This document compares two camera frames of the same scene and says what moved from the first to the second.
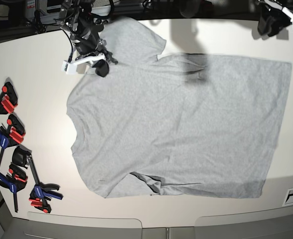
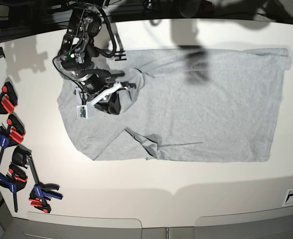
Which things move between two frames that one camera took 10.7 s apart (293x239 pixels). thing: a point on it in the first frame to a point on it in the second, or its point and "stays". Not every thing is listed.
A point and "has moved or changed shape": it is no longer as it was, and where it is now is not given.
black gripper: [88, 42] to [97, 82]
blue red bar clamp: [40, 192] stays
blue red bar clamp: [5, 103] stays
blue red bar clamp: [13, 135] stays
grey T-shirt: [180, 125] has moved or changed shape
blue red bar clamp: [17, 180] stays
